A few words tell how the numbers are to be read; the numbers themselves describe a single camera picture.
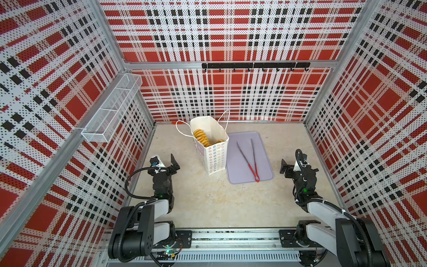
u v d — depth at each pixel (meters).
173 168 0.78
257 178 0.91
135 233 0.42
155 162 0.71
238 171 0.96
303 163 0.72
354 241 0.42
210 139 1.02
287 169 0.79
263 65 0.92
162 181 0.65
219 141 0.77
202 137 0.87
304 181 0.64
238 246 0.73
